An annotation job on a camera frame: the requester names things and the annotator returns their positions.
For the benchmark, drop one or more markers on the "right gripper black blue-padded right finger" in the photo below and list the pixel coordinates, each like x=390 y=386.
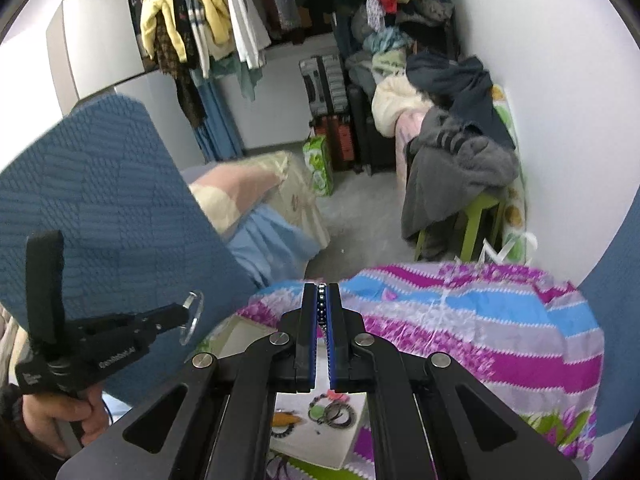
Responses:
x=431 y=418

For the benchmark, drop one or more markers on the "black patterned bangle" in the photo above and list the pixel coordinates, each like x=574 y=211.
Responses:
x=339 y=415

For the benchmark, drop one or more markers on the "dark navy garment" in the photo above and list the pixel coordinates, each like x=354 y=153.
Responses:
x=461 y=87

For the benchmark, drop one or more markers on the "green jade pendant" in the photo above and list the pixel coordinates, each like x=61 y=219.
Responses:
x=316 y=413

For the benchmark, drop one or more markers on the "white cardboard box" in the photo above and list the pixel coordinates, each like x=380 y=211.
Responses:
x=311 y=442

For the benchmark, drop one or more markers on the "grey clothes pile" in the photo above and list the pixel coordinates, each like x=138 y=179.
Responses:
x=449 y=164

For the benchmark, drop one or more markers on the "cream blanket bundle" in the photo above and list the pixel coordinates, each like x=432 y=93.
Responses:
x=393 y=96

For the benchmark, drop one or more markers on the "pink beige pillow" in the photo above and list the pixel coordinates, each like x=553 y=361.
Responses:
x=228 y=191

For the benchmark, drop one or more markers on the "blue textured left cushion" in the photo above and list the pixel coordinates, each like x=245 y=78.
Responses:
x=135 y=237

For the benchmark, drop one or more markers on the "light blue bed sheet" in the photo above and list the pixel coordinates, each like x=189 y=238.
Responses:
x=269 y=249

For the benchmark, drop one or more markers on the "white hanging shirt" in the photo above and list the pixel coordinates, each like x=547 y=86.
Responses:
x=249 y=33

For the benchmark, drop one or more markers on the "colourful striped floral blanket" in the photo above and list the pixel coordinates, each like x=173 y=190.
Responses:
x=530 y=338

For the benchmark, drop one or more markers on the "yellow hanging jacket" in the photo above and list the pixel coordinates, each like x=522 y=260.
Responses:
x=150 y=11

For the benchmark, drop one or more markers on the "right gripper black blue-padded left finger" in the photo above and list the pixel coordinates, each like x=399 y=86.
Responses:
x=213 y=420

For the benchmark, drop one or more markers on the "silver ring bangle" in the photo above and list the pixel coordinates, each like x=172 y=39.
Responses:
x=194 y=306

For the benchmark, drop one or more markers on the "person's left hand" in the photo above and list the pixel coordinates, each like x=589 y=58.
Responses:
x=42 y=411

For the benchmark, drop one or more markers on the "pink ribbon hair clip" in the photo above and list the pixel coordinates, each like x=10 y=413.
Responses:
x=338 y=397

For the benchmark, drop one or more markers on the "white cabinet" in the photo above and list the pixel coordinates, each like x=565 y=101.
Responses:
x=93 y=49

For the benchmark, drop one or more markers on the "black suitcase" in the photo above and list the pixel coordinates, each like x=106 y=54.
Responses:
x=323 y=78

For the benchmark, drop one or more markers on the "orange gourd pendant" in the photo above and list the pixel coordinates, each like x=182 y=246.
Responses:
x=284 y=419

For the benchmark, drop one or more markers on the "green plastic stool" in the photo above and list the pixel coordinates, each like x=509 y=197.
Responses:
x=483 y=216

